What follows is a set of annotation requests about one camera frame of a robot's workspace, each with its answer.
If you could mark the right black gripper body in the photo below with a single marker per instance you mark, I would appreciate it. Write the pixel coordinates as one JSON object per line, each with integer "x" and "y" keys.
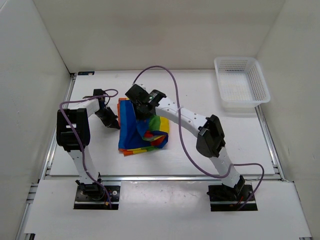
{"x": 135, "y": 105}

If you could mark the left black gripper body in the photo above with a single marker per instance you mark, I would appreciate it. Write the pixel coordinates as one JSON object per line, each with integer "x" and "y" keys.
{"x": 102, "y": 111}

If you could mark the rainbow striped shorts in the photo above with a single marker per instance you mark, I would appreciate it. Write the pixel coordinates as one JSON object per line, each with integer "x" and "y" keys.
{"x": 140, "y": 136}

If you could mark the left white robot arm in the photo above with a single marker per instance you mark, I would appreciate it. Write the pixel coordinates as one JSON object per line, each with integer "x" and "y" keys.
{"x": 73, "y": 134}

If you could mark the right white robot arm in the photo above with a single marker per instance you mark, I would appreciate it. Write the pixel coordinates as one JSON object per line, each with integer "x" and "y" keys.
{"x": 210, "y": 137}

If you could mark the small blue label sticker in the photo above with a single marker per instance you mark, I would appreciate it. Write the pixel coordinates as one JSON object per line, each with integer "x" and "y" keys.
{"x": 86, "y": 73}

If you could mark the white plastic mesh basket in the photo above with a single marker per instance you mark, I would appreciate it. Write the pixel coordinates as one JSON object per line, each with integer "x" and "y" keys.
{"x": 241, "y": 83}

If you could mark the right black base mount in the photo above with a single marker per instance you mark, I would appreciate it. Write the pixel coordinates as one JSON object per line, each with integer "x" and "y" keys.
{"x": 221, "y": 202}

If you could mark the aluminium table edge rail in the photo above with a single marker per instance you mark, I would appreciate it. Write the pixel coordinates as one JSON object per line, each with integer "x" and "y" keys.
{"x": 114, "y": 178}

